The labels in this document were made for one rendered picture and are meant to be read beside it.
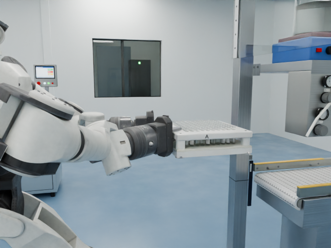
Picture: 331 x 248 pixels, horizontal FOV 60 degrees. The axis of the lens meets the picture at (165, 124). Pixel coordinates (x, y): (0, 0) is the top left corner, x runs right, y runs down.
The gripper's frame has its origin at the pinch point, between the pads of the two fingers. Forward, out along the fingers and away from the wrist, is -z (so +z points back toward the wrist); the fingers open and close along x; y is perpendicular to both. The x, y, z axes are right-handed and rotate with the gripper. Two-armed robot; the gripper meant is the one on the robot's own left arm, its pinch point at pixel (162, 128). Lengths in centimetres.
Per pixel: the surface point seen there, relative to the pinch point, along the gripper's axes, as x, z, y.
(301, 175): 23, -57, -7
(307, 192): 20, -46, 15
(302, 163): 20, -62, -15
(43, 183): 88, 106, -193
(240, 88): -12.7, -32.4, -12.6
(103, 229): 105, 39, -126
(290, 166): 21, -56, -14
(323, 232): 39, -57, 9
